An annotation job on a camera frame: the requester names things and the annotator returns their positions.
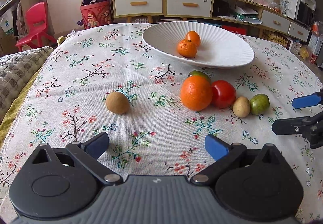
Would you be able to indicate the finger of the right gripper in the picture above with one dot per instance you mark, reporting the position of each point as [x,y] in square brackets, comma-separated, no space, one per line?
[307,101]
[297,125]

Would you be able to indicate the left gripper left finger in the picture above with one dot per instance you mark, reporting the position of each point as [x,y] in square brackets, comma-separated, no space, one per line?
[87,155]

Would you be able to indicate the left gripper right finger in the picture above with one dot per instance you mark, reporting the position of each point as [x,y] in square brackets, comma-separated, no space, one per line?
[226,156]

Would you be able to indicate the green fruit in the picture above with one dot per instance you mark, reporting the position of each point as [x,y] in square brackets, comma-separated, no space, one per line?
[200,74]
[259,104]

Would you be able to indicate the brown longan fruit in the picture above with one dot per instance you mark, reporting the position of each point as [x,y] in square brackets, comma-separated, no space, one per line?
[241,107]
[117,103]

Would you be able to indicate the red tomato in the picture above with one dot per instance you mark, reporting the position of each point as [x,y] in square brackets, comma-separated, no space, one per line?
[223,94]

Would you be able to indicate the large orange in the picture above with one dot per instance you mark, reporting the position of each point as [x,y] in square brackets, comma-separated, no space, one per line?
[196,93]

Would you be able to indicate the floral tablecloth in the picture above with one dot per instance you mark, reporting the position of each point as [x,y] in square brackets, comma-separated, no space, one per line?
[158,135]

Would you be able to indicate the yellow cloth under tablecloth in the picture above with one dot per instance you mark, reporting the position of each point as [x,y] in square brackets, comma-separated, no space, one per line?
[13,111]

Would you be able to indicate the white microwave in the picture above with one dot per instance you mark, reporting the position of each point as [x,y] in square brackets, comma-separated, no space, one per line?
[298,11]

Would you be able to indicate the red storage box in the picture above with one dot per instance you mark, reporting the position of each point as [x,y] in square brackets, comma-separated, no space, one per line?
[234,29]

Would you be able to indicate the grey knitted blanket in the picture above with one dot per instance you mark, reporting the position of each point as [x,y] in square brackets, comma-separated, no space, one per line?
[16,71]

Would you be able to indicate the mandarin with stem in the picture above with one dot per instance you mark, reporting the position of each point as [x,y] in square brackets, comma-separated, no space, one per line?
[187,48]

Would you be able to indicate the smooth small orange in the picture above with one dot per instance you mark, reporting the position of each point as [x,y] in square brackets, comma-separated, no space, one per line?
[193,37]

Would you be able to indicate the red decorated bucket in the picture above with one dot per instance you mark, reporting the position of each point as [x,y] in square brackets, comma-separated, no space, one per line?
[95,14]

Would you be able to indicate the red plastic chair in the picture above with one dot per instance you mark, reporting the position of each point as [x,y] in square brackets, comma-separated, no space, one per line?
[37,22]

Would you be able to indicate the wooden cabinet with drawers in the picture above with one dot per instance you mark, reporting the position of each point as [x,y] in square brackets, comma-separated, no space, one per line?
[269,19]

